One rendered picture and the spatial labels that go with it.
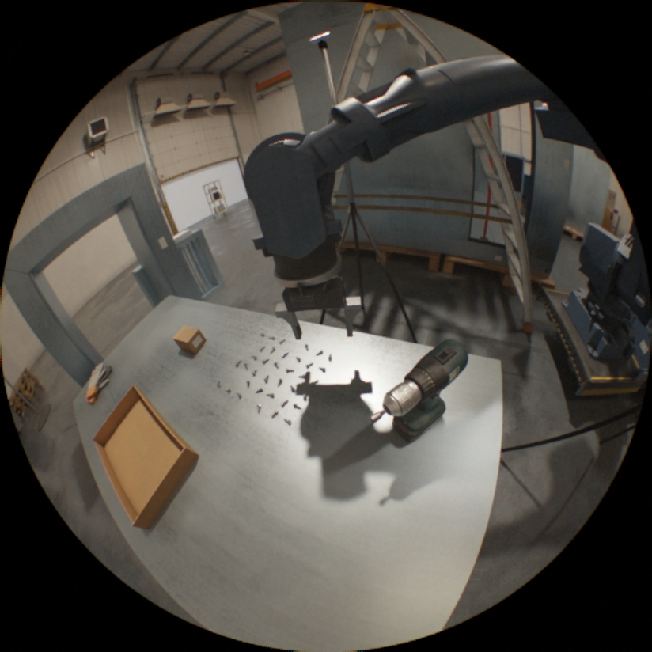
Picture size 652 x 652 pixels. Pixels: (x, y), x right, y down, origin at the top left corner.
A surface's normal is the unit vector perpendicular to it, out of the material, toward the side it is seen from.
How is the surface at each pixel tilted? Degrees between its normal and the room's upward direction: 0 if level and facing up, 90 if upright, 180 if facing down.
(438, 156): 90
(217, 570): 0
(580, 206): 90
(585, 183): 90
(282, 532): 0
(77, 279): 90
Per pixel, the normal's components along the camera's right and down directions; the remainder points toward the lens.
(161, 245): 0.87, 0.22
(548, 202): -0.47, 0.65
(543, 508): -0.16, -0.73
